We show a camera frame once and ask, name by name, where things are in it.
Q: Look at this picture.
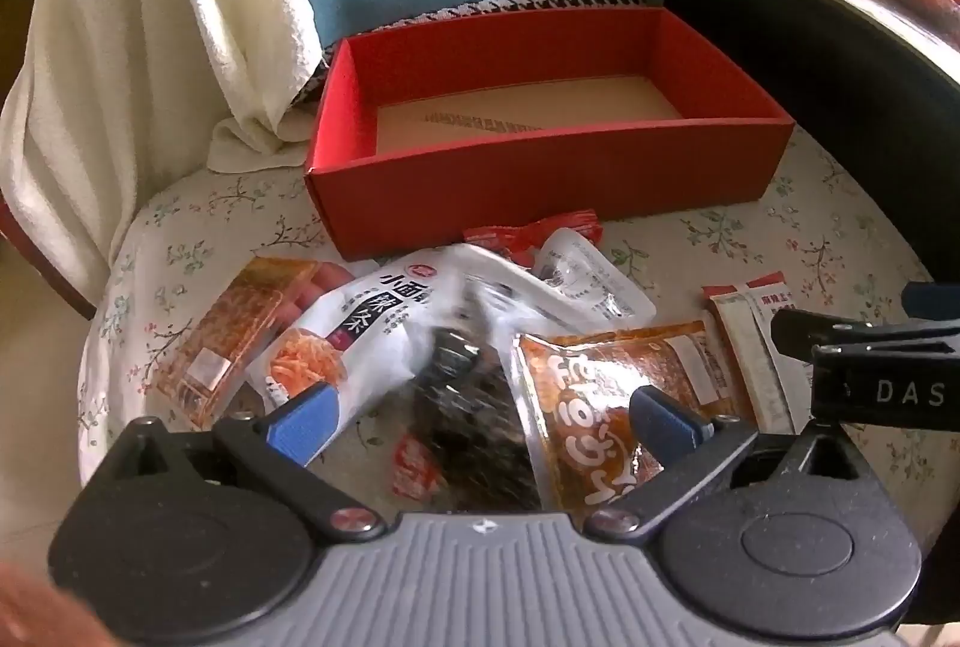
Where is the red-brown chair frame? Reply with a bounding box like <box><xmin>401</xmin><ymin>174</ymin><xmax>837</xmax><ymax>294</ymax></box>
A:
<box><xmin>0</xmin><ymin>197</ymin><xmax>98</xmax><ymax>322</ymax></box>

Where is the small red snack packet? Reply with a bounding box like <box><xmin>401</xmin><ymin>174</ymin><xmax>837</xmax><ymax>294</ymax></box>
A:
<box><xmin>388</xmin><ymin>433</ymin><xmax>445</xmax><ymax>502</ymax></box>

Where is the white noodle print snack packet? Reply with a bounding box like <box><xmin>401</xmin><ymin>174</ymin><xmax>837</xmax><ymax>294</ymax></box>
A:
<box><xmin>246</xmin><ymin>253</ymin><xmax>466</xmax><ymax>468</ymax></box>

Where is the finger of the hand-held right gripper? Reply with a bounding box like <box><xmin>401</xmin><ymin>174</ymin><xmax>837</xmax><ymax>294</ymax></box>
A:
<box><xmin>772</xmin><ymin>306</ymin><xmax>960</xmax><ymax>365</ymax></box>
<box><xmin>900</xmin><ymin>281</ymin><xmax>960</xmax><ymax>320</ymax></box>

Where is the white towel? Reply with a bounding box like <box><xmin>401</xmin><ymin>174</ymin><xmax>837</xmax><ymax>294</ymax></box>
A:
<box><xmin>0</xmin><ymin>0</ymin><xmax>325</xmax><ymax>318</ymax></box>

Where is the clear silver snack packet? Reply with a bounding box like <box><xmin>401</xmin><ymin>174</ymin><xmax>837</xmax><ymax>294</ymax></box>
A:
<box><xmin>536</xmin><ymin>227</ymin><xmax>659</xmax><ymax>324</ymax></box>

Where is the orange snack packet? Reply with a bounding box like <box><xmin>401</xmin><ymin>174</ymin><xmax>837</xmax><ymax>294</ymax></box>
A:
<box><xmin>511</xmin><ymin>321</ymin><xmax>755</xmax><ymax>532</ymax></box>

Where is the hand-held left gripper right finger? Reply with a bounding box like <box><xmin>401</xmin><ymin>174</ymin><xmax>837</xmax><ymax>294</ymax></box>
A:
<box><xmin>585</xmin><ymin>384</ymin><xmax>875</xmax><ymax>535</ymax></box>

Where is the pink sausage packet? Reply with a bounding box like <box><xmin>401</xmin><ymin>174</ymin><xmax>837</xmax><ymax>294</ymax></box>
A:
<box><xmin>150</xmin><ymin>255</ymin><xmax>353</xmax><ymax>432</ymax></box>

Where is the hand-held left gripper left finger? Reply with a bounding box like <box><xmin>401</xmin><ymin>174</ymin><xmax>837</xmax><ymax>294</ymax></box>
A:
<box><xmin>79</xmin><ymin>384</ymin><xmax>385</xmax><ymax>539</ymax></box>

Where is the dark meat snack packet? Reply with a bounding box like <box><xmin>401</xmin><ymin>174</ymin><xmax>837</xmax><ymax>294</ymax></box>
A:
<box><xmin>405</xmin><ymin>246</ymin><xmax>601</xmax><ymax>514</ymax></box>

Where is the red cardboard box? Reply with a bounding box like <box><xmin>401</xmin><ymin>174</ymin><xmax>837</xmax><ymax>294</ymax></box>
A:
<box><xmin>304</xmin><ymin>6</ymin><xmax>796</xmax><ymax>262</ymax></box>

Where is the black table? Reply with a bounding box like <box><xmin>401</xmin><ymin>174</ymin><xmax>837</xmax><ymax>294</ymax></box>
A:
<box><xmin>651</xmin><ymin>0</ymin><xmax>960</xmax><ymax>296</ymax></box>

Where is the white red striped snack packet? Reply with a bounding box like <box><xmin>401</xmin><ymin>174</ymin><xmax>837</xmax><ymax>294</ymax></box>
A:
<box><xmin>703</xmin><ymin>270</ymin><xmax>820</xmax><ymax>432</ymax></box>

